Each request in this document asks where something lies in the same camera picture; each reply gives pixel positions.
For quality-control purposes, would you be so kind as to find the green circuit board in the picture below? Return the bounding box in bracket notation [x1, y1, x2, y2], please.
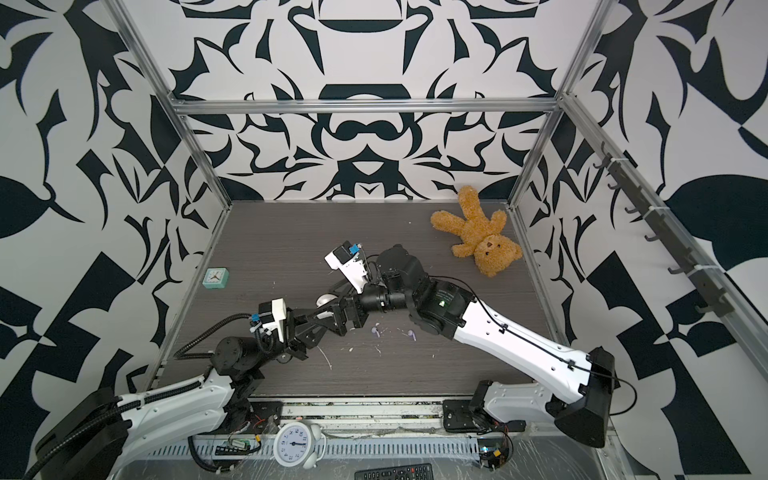
[479, 444, 511, 471]

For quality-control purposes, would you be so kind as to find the black wall hook rail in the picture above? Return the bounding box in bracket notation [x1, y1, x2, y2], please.
[595, 153, 735, 318]

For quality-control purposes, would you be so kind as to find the white slotted cable duct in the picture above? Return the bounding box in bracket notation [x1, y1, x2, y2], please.
[143, 435, 481, 462]

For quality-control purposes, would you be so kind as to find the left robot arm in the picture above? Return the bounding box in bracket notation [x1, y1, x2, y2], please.
[23, 304, 347, 479]

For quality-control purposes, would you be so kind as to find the white round alarm clock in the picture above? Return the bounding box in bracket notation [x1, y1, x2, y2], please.
[273, 421, 328, 470]

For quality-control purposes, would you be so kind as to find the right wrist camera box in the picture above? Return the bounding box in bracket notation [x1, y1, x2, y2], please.
[324, 241, 371, 294]

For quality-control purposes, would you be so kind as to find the small teal square clock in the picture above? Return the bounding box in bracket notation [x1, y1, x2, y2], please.
[202, 267, 229, 289]

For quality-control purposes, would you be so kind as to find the black remote control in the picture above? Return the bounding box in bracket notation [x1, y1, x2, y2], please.
[353, 463, 434, 480]

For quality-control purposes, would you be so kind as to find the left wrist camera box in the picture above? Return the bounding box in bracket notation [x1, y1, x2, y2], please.
[250, 298, 288, 343]

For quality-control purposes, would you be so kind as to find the white earbud charging case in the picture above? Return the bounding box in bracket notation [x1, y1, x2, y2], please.
[316, 293, 339, 313]

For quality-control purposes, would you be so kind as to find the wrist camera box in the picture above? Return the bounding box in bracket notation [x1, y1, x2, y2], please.
[324, 241, 371, 294]
[250, 298, 288, 343]

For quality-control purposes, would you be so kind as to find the brown teddy bear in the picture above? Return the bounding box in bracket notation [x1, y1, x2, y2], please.
[430, 186, 523, 278]

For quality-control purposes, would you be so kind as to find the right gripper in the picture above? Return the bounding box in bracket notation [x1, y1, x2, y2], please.
[310, 274, 421, 336]

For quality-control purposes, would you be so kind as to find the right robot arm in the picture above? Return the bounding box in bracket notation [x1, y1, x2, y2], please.
[325, 242, 624, 448]

